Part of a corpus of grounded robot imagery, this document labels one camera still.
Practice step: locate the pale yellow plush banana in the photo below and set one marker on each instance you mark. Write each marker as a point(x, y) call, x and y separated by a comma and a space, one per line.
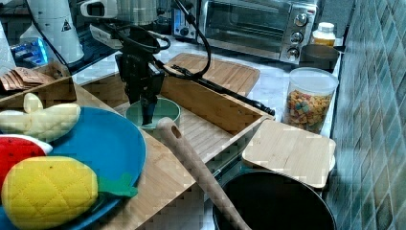
point(45, 124)

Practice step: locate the black frying pan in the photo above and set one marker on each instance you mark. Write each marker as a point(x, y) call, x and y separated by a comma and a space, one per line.
point(273, 201)

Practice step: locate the blue round plate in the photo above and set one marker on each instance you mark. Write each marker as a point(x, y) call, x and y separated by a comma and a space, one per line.
point(112, 147)

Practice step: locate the dark round container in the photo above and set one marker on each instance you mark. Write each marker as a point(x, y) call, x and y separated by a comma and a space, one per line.
point(319, 56)

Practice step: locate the silver toaster with blue light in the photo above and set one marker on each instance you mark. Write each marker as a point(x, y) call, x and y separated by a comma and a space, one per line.
point(181, 28)

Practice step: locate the silver toaster oven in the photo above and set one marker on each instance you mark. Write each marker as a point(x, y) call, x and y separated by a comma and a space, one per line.
point(275, 29)

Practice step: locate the clear cereal jar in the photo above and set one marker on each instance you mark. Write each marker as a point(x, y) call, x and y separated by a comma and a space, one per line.
point(309, 94)

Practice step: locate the green cup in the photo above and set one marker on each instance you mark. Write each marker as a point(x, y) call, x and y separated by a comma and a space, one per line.
point(163, 108)

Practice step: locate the black drawer handle bar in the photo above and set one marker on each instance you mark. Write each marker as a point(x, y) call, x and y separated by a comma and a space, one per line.
point(198, 77)

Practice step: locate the light bamboo square lid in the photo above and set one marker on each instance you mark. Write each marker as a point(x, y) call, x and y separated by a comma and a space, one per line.
point(295, 152)

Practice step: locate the wooden organizer with brown packets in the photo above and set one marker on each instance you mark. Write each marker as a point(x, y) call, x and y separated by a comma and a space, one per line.
point(51, 83)

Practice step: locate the yellow plush pineapple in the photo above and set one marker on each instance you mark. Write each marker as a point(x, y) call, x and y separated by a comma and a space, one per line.
point(44, 192)

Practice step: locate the red plush watermelon slice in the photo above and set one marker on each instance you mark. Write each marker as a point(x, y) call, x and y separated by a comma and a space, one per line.
point(17, 147)

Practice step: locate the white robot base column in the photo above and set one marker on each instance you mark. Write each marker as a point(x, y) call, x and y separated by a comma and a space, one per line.
point(52, 19)

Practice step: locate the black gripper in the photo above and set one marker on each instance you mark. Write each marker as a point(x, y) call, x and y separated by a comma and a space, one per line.
point(133, 64)

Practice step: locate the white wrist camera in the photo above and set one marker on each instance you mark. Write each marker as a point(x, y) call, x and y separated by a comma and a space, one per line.
point(99, 8)

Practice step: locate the blue packaged item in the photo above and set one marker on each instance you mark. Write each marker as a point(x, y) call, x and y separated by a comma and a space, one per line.
point(33, 51)

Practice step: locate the dark wooden cutting board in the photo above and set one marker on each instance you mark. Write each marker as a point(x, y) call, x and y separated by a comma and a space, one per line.
point(236, 77)

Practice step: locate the wooden pan handle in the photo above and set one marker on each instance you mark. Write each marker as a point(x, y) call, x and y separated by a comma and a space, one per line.
point(187, 156)

